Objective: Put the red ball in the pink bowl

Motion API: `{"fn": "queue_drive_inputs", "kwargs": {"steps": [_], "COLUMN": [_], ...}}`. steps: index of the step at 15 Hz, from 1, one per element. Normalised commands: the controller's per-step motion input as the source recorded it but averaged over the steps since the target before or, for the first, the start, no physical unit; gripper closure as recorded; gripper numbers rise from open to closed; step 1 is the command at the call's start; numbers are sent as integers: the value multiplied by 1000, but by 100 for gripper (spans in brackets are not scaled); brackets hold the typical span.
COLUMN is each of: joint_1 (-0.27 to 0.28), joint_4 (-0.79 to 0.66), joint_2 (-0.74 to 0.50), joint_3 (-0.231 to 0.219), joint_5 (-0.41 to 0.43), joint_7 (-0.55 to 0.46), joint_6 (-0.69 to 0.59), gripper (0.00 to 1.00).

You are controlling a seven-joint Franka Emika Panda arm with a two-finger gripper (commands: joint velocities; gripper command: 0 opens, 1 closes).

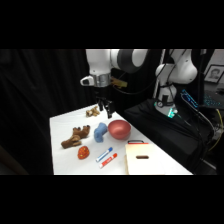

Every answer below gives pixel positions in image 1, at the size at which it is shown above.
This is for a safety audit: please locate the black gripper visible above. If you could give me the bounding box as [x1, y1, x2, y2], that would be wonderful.
[94, 85, 115, 120]

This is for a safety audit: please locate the pink bowl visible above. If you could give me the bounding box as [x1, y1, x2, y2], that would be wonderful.
[107, 119, 132, 141]

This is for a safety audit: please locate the small tan plush toy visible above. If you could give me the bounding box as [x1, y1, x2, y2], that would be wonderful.
[85, 106, 101, 118]

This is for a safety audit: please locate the large brown plush dog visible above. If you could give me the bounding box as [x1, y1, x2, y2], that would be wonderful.
[60, 124, 92, 150]

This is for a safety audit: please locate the blue white marker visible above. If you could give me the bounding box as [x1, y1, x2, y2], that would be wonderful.
[95, 146, 114, 163]

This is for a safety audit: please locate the red white marker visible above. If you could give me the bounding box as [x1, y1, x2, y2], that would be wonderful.
[98, 152, 119, 169]

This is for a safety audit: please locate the black curtain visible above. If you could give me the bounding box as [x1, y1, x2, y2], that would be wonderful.
[0, 49, 101, 176]

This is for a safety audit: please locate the black robot stand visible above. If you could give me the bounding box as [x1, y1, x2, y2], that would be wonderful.
[123, 97, 216, 175]

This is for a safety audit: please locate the small green light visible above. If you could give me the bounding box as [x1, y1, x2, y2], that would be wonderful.
[167, 108, 178, 119]

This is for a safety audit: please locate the framed portrait picture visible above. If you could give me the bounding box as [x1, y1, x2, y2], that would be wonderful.
[203, 64, 224, 84]

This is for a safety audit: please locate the tan wrist cable bracket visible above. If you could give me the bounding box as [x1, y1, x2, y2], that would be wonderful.
[110, 76, 128, 89]

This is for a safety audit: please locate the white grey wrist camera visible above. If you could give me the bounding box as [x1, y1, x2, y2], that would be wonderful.
[79, 75, 95, 87]

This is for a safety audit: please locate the white cutting board red handle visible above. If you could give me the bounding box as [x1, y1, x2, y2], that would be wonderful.
[124, 139, 167, 176]

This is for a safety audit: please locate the yellow cable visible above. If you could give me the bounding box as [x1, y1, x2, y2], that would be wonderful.
[207, 108, 224, 152]

